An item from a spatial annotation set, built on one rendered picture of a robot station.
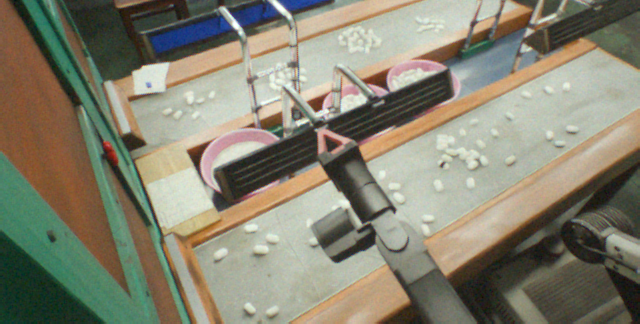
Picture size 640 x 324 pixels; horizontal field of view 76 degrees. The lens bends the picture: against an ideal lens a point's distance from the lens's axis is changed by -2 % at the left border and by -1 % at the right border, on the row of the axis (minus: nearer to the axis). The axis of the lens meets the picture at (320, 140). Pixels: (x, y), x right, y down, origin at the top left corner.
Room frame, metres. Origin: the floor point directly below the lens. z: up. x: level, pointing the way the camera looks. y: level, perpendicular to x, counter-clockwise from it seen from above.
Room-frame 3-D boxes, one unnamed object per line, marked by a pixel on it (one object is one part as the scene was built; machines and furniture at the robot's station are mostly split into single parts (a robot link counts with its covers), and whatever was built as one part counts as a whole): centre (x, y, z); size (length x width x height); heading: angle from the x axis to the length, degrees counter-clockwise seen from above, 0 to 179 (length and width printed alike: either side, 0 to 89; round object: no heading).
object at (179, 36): (1.14, 0.23, 1.08); 0.62 x 0.08 x 0.07; 121
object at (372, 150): (0.99, -0.37, 0.71); 1.81 x 0.05 x 0.11; 121
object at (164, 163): (0.70, 0.42, 0.77); 0.33 x 0.15 x 0.01; 31
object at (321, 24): (1.59, 0.00, 0.67); 1.81 x 0.12 x 0.19; 121
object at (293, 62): (1.07, 0.19, 0.90); 0.20 x 0.19 x 0.45; 121
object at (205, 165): (0.81, 0.23, 0.72); 0.27 x 0.27 x 0.10
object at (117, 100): (0.96, 0.64, 0.83); 0.30 x 0.06 x 0.07; 31
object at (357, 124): (0.66, -0.06, 1.08); 0.62 x 0.08 x 0.07; 121
